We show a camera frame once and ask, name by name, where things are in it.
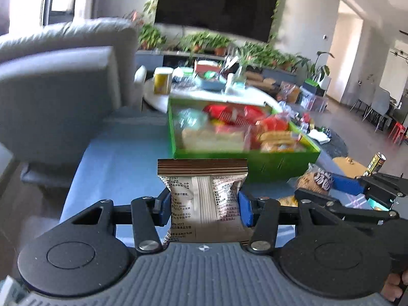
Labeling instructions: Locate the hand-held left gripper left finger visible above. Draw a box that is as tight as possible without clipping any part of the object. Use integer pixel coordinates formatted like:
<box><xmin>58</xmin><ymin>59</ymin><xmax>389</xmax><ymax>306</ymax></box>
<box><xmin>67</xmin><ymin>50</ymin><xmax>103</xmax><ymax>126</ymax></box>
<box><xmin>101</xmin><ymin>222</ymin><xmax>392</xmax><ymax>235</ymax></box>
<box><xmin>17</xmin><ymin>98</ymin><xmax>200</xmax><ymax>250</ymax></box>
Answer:
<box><xmin>70</xmin><ymin>189</ymin><xmax>172</xmax><ymax>256</ymax></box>

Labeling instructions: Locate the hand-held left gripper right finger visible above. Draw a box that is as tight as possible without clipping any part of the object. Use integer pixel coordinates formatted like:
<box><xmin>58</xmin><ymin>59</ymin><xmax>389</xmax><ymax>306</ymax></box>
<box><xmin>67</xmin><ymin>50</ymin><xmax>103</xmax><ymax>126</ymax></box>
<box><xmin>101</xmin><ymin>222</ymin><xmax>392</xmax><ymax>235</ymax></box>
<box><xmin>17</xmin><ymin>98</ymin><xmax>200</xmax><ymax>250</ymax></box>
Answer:
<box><xmin>237</xmin><ymin>190</ymin><xmax>344</xmax><ymax>256</ymax></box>

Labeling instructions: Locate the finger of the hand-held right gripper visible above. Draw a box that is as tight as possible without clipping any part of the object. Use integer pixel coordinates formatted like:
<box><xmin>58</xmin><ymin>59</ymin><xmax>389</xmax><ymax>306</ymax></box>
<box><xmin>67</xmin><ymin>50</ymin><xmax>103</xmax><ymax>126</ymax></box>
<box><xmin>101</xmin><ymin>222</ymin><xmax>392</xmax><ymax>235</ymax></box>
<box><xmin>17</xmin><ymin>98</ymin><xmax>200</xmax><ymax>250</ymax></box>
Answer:
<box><xmin>294</xmin><ymin>188</ymin><xmax>400</xmax><ymax>227</ymax></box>
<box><xmin>329</xmin><ymin>171</ymin><xmax>408</xmax><ymax>198</ymax></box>

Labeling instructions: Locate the cookie snack packet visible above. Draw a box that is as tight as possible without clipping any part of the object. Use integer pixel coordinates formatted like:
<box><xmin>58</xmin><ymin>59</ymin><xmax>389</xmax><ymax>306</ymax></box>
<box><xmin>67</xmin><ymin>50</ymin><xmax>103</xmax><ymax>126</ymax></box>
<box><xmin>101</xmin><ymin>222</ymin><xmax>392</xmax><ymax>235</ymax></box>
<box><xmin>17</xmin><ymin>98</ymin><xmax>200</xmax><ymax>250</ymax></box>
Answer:
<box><xmin>288</xmin><ymin>162</ymin><xmax>335</xmax><ymax>197</ymax></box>

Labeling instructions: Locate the brown striped snack packet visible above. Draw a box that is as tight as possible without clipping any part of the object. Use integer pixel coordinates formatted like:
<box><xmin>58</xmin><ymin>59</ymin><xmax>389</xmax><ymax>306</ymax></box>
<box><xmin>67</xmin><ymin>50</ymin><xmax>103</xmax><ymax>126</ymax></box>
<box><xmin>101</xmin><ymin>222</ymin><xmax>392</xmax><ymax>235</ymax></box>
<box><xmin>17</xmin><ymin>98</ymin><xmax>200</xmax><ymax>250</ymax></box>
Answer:
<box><xmin>157</xmin><ymin>158</ymin><xmax>253</xmax><ymax>247</ymax></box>

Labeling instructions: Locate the green cardboard box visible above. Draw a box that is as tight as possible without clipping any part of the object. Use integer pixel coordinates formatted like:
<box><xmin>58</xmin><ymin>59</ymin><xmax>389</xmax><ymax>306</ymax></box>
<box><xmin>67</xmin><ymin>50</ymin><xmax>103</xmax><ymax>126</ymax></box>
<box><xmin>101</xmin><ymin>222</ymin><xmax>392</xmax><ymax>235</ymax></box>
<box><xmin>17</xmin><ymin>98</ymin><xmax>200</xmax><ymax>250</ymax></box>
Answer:
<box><xmin>167</xmin><ymin>96</ymin><xmax>321</xmax><ymax>184</ymax></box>

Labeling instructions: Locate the person's right hand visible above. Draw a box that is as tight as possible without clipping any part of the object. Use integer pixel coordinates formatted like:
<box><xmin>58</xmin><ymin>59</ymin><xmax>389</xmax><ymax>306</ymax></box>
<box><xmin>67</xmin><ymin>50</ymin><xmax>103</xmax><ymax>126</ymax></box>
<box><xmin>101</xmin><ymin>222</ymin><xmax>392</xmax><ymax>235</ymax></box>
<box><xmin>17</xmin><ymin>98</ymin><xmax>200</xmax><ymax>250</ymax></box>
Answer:
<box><xmin>381</xmin><ymin>269</ymin><xmax>408</xmax><ymax>304</ymax></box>

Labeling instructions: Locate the black yellow can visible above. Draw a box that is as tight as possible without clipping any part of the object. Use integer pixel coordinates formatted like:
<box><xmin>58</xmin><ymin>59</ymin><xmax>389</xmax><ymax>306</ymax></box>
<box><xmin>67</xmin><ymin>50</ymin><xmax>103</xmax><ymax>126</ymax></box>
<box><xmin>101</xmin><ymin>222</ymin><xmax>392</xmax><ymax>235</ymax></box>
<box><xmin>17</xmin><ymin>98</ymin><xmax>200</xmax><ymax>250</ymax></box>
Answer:
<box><xmin>363</xmin><ymin>152</ymin><xmax>387</xmax><ymax>178</ymax></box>

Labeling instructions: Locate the dark round rug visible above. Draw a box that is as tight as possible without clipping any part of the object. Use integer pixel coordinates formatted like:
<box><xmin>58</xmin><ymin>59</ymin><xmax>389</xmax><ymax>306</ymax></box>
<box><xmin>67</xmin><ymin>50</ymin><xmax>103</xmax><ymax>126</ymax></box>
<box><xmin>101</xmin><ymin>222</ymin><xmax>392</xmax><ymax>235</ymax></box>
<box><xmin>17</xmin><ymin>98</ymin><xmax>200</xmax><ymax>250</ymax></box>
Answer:
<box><xmin>305</xmin><ymin>130</ymin><xmax>349</xmax><ymax>157</ymax></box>

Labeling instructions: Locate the yellow snack packet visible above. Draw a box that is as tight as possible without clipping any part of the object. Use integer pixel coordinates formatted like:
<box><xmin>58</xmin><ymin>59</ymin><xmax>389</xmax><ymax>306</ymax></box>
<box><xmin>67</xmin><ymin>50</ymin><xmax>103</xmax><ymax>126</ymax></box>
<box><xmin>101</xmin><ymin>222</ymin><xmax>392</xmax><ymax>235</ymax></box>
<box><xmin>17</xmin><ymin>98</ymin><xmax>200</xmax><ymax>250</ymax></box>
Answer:
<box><xmin>275</xmin><ymin>196</ymin><xmax>301</xmax><ymax>208</ymax></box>

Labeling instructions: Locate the red stool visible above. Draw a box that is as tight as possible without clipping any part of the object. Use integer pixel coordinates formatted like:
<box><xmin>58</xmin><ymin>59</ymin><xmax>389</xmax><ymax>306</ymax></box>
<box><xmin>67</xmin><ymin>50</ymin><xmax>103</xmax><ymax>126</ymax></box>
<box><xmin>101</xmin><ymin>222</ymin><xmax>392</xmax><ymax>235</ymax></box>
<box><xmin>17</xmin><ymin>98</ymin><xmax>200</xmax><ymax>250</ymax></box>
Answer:
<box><xmin>388</xmin><ymin>122</ymin><xmax>408</xmax><ymax>145</ymax></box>

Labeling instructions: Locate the yellow biscuit packet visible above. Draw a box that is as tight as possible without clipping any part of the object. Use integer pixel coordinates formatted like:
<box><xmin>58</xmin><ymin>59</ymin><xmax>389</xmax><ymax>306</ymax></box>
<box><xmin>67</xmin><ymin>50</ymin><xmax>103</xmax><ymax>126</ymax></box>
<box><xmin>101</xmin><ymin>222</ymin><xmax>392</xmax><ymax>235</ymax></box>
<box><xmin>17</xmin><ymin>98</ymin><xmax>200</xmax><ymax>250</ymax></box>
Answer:
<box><xmin>259</xmin><ymin>130</ymin><xmax>298</xmax><ymax>152</ymax></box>

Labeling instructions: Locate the cream snack packet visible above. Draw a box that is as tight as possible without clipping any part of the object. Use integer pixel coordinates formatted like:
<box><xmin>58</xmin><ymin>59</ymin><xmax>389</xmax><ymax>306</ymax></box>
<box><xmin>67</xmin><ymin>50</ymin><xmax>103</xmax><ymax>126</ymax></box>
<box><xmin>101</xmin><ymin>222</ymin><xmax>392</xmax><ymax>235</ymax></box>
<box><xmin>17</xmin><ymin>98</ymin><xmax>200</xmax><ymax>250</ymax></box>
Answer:
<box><xmin>181</xmin><ymin>128</ymin><xmax>245</xmax><ymax>152</ymax></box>

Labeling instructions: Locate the grey dining chair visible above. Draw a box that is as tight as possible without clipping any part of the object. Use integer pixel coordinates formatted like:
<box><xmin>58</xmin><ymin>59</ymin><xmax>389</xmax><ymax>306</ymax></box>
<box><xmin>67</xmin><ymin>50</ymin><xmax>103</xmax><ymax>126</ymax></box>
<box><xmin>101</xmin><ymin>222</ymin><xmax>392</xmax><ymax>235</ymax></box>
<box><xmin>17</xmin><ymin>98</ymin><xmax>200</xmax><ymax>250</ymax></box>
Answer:
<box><xmin>350</xmin><ymin>86</ymin><xmax>403</xmax><ymax>129</ymax></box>

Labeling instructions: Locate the bright red snack packet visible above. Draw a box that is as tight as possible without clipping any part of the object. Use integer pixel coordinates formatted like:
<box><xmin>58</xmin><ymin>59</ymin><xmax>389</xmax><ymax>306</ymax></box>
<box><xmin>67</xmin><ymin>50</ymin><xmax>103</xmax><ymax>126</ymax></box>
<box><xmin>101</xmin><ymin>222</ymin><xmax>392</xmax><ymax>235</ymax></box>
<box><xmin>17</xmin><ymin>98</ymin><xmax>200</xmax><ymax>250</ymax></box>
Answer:
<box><xmin>254</xmin><ymin>116</ymin><xmax>289</xmax><ymax>133</ymax></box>

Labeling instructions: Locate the clear green snack packet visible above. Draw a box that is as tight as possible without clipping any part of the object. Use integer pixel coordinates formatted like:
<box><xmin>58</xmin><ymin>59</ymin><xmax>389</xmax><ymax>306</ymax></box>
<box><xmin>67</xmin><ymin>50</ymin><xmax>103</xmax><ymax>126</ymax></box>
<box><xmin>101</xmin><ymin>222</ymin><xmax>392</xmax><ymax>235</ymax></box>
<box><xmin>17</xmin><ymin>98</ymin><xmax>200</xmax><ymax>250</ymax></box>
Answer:
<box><xmin>175</xmin><ymin>108</ymin><xmax>209</xmax><ymax>132</ymax></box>

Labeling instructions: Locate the green white box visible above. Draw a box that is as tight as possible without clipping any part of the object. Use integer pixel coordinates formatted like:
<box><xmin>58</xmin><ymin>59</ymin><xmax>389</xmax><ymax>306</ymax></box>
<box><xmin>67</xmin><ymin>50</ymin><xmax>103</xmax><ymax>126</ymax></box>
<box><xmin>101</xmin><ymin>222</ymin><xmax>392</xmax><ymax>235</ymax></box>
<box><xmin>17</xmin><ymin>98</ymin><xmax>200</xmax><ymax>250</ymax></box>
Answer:
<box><xmin>302</xmin><ymin>79</ymin><xmax>326</xmax><ymax>98</ymax></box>

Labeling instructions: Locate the orange bag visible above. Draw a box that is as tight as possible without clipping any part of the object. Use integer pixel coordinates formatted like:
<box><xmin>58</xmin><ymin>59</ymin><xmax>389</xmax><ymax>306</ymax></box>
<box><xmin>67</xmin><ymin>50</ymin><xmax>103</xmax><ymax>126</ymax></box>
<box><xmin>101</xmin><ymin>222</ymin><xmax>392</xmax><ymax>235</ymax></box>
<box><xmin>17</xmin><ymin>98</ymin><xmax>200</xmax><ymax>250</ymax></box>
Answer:
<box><xmin>277</xmin><ymin>81</ymin><xmax>301</xmax><ymax>103</ymax></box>

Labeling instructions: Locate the white round table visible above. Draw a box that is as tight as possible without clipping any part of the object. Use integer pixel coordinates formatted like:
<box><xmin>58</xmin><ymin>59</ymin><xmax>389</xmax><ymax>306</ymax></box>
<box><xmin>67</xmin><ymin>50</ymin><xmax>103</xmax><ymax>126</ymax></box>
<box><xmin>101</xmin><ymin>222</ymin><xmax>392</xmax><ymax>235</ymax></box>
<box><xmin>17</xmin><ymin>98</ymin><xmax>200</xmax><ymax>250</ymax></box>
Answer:
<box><xmin>143</xmin><ymin>76</ymin><xmax>283</xmax><ymax>114</ymax></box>

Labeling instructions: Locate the large leaf floor plant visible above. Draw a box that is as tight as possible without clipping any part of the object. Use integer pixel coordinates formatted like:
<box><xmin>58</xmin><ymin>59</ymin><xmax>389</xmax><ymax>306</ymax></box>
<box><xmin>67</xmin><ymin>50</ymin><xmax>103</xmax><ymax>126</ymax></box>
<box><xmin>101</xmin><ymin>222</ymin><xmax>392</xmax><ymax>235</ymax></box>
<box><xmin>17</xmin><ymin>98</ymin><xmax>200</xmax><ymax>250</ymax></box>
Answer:
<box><xmin>305</xmin><ymin>50</ymin><xmax>336</xmax><ymax>84</ymax></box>

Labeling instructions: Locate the yellow canister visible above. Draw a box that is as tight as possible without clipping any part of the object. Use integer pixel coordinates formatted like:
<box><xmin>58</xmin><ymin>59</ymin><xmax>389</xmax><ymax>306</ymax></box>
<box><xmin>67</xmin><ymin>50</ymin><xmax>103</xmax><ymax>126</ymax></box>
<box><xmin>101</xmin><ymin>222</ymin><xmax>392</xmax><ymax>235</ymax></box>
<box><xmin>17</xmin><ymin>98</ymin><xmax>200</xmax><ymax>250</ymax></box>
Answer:
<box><xmin>153</xmin><ymin>67</ymin><xmax>175</xmax><ymax>95</ymax></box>

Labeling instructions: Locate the brown cardboard box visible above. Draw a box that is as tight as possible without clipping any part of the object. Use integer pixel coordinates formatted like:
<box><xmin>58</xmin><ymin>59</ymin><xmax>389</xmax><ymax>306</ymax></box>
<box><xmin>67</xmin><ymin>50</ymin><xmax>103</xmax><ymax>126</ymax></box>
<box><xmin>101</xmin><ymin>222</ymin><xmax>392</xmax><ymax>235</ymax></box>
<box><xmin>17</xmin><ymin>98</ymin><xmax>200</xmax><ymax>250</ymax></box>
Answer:
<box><xmin>246</xmin><ymin>71</ymin><xmax>278</xmax><ymax>92</ymax></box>

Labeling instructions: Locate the light blue dish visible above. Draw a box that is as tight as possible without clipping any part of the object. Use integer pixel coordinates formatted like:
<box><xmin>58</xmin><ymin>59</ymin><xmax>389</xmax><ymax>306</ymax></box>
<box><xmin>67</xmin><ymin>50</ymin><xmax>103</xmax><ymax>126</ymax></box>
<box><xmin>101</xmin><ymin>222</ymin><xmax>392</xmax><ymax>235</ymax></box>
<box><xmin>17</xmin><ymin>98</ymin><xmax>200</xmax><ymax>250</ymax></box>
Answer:
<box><xmin>194</xmin><ymin>77</ymin><xmax>227</xmax><ymax>92</ymax></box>

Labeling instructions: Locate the red box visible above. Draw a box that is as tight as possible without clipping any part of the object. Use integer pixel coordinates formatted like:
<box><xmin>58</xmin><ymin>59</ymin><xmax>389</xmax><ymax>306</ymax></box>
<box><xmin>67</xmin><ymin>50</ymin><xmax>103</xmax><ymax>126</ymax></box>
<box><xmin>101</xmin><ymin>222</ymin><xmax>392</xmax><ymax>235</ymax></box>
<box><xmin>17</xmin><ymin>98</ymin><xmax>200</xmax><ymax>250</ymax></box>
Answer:
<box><xmin>194</xmin><ymin>59</ymin><xmax>221</xmax><ymax>74</ymax></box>

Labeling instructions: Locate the grey sofa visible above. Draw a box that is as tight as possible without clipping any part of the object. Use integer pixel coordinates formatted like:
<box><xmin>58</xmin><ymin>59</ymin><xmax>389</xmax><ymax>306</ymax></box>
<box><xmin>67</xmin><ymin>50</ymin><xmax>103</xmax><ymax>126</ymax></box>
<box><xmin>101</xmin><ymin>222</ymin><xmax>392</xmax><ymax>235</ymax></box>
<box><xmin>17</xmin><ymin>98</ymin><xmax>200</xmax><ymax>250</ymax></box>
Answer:
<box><xmin>0</xmin><ymin>17</ymin><xmax>141</xmax><ymax>198</ymax></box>

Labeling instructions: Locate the potted plant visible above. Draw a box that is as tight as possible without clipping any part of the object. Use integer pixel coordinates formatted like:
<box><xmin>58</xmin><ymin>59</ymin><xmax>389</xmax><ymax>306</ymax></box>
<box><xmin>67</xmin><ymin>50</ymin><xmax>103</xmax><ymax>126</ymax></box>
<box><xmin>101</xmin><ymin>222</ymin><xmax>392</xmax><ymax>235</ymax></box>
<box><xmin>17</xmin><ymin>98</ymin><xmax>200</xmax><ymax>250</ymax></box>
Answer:
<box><xmin>138</xmin><ymin>22</ymin><xmax>167</xmax><ymax>52</ymax></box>
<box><xmin>181</xmin><ymin>31</ymin><xmax>211</xmax><ymax>54</ymax></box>
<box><xmin>209</xmin><ymin>34</ymin><xmax>232</xmax><ymax>57</ymax></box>

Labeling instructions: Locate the black television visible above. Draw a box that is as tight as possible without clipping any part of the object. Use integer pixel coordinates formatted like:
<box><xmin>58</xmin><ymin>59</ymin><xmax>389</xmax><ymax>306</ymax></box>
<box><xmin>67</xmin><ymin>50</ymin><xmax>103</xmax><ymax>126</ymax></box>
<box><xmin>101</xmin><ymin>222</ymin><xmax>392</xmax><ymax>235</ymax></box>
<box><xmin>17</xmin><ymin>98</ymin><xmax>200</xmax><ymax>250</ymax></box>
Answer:
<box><xmin>154</xmin><ymin>0</ymin><xmax>281</xmax><ymax>43</ymax></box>

